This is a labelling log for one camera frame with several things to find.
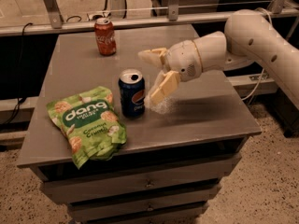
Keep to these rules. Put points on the metal railing frame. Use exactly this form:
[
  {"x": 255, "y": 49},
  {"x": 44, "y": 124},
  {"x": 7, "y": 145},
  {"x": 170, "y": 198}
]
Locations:
[{"x": 38, "y": 17}]

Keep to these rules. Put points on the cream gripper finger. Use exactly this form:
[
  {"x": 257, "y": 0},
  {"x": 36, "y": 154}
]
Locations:
[
  {"x": 154, "y": 57},
  {"x": 164, "y": 85}
]

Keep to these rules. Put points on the grey drawer cabinet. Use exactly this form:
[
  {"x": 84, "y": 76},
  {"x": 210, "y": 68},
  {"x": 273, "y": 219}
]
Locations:
[{"x": 171, "y": 164}]

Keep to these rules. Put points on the green rice chip bag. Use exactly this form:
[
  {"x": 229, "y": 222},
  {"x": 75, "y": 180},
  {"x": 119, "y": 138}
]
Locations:
[{"x": 89, "y": 123}]

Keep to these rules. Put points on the red coca-cola can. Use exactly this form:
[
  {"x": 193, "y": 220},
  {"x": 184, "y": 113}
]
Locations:
[{"x": 105, "y": 37}]

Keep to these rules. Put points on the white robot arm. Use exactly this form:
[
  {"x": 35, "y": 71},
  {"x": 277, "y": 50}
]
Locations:
[{"x": 247, "y": 38}]

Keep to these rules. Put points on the power strip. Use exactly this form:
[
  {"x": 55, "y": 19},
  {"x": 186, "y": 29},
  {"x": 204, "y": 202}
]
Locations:
[{"x": 95, "y": 16}]

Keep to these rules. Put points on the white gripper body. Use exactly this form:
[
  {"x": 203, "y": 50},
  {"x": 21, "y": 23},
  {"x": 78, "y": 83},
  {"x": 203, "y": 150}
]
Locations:
[{"x": 182, "y": 60}]

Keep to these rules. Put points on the blue pepsi can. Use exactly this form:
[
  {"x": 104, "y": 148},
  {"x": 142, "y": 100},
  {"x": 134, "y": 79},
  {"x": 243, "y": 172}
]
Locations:
[{"x": 132, "y": 92}]

